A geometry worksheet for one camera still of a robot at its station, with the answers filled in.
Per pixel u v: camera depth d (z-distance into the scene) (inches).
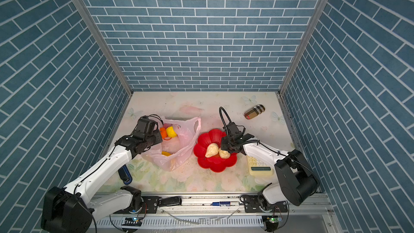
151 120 27.7
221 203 29.0
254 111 41.6
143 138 24.5
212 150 33.9
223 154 33.1
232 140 26.9
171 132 36.9
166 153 30.3
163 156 30.0
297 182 16.8
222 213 28.5
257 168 33.0
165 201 30.2
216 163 34.2
